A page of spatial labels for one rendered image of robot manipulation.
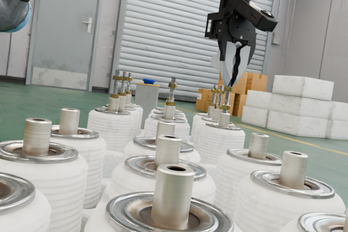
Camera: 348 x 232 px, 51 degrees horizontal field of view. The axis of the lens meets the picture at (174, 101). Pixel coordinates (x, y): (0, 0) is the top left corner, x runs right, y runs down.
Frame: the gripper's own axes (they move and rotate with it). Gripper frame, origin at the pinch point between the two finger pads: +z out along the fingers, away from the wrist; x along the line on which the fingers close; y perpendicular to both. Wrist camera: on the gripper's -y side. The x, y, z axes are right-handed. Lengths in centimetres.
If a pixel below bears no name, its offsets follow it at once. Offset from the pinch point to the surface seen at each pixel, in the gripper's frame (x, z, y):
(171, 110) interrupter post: 10.1, 7.8, 5.7
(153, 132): 14.2, 12.6, 4.7
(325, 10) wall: -536, -172, 387
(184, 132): 8.4, 11.8, 2.3
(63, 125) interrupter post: 37.7, 9.0, -14.8
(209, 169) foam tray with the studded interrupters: 6.1, 17.6, -4.6
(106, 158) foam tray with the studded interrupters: 23.0, 18.1, 5.6
